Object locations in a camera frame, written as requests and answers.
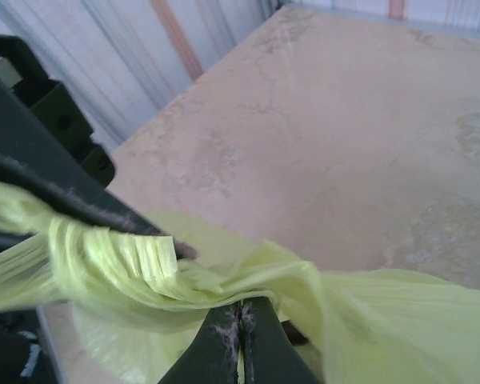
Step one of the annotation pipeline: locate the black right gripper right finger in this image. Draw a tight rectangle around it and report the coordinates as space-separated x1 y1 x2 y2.
241 296 322 384

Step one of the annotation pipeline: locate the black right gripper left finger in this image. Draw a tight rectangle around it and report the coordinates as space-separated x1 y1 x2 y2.
157 303 242 384

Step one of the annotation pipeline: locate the yellow avocado-print plastic bag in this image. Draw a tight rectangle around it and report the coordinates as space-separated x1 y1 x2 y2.
0 175 480 384

